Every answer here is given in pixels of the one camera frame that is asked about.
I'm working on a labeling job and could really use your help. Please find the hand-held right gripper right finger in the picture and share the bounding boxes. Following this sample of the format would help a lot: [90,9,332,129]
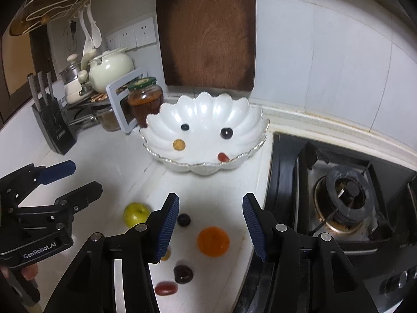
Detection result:
[235,193,378,313]

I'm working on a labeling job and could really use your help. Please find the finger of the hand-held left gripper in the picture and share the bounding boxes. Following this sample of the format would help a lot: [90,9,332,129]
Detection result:
[55,181,103,217]
[0,160,76,207]

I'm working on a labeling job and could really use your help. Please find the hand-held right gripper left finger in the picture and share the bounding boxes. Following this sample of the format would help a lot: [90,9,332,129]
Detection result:
[44,193,180,313]

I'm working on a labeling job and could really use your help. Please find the green apple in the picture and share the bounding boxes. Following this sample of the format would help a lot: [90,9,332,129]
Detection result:
[123,203,151,226]

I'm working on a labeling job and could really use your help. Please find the orange tangerine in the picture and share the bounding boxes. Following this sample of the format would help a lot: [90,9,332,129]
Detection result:
[197,226,230,257]

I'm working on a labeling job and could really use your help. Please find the red date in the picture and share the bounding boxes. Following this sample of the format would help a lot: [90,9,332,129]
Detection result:
[154,281,179,296]

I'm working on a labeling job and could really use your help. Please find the white scalloped bowl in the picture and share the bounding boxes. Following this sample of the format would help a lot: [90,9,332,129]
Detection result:
[140,92,270,177]

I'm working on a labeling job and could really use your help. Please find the person's left hand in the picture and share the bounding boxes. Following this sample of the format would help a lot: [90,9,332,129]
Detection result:
[19,263,39,281]

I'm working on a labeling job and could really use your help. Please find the black knife block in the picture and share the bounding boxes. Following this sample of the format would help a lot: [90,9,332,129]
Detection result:
[32,94,78,155]

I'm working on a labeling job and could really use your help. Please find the black glass gas stove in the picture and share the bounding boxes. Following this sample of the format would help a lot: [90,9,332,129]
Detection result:
[241,132,417,313]

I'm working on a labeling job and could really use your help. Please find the steel corner shelf rack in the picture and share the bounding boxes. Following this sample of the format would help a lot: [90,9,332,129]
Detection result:
[62,91,113,128]

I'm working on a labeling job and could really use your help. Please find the steel saucepan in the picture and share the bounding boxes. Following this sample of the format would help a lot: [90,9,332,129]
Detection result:
[68,106,126,133]

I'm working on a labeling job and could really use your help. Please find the black burner grate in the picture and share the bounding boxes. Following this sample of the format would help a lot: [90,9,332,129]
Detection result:
[295,140,396,243]

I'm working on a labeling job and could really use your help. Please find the white pot with glass lid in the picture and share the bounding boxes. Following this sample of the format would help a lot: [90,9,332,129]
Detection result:
[59,53,90,105]

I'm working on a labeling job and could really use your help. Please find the brown wooden cabinet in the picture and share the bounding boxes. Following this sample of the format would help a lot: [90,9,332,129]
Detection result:
[0,23,49,124]

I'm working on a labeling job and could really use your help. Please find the glass jar with green lid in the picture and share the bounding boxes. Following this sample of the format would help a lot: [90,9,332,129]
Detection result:
[127,76,164,128]

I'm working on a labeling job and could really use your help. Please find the cream ceramic teapot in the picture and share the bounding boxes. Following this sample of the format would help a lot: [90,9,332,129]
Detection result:
[87,48,135,93]

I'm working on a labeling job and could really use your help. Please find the black scissors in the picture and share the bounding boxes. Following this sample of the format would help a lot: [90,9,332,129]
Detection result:
[67,21,79,51]

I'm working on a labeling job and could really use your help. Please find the steel stove knob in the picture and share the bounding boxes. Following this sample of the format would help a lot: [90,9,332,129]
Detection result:
[381,264,417,296]

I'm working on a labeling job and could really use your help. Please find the round wooden board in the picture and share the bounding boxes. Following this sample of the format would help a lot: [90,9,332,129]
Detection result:
[9,0,88,36]

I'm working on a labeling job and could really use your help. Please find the brown wooden cutting board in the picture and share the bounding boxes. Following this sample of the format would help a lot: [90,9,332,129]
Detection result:
[154,0,256,92]

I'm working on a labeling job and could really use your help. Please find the white plastic frame stand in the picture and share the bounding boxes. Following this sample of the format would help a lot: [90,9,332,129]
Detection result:
[106,67,151,134]

